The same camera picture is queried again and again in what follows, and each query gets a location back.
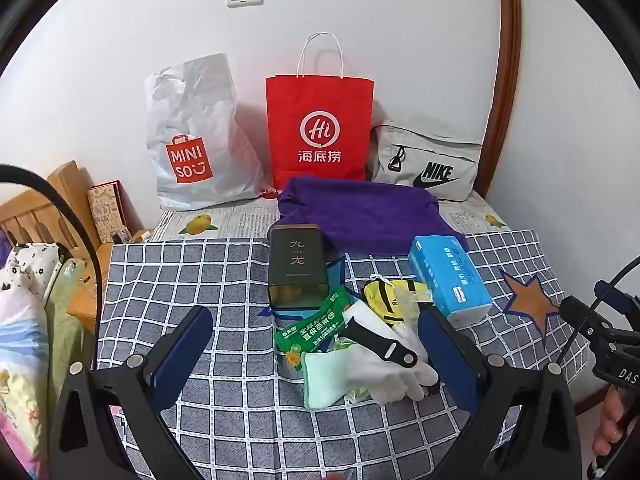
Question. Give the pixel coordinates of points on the red white snack packets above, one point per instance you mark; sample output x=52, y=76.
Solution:
x=271, y=192

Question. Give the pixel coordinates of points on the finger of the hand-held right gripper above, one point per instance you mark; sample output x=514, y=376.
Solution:
x=622, y=300
x=585, y=320

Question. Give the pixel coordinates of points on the purple towel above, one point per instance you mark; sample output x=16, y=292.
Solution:
x=370, y=215

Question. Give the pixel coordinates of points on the light wooden bed frame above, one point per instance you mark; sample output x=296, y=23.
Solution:
x=35, y=210

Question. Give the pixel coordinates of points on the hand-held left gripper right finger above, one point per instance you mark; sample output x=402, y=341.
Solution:
x=445, y=355

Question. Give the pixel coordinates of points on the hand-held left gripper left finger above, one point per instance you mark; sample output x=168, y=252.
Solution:
x=185, y=355

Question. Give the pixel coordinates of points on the white glove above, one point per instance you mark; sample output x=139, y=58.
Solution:
x=400, y=385

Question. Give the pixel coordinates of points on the beige canvas bag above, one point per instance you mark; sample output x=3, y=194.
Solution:
x=425, y=160

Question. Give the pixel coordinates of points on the grey checked blanket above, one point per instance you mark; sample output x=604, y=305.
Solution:
x=225, y=285

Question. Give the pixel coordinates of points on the person's right hand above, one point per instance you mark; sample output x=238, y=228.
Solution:
x=607, y=425

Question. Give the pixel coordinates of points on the yellow mesh pouch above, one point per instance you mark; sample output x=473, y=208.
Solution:
x=385, y=302

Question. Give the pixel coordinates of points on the dark green tin box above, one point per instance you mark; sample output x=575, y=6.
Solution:
x=296, y=265

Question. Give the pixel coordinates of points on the green snack packet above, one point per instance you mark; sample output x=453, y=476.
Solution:
x=312, y=332

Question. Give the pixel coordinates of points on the patterned book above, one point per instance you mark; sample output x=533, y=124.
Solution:
x=107, y=210

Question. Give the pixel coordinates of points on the colourful printed bedding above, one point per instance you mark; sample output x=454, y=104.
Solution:
x=25, y=370

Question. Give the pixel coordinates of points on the light green cloth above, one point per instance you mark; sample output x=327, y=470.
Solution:
x=327, y=377

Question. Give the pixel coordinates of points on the blue tissue pack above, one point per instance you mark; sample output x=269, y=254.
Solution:
x=447, y=280

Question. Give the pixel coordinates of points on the red paper carrier bag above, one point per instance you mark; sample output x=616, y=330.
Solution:
x=320, y=130

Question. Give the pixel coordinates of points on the white plastic shopping bag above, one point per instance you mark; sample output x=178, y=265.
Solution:
x=200, y=125

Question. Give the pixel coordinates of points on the white plush with black dots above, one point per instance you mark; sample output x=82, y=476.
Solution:
x=30, y=267

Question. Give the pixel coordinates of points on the fruit printed sheet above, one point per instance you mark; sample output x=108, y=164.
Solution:
x=230, y=217

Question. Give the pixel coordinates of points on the brown wooden frame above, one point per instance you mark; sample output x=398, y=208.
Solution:
x=507, y=60

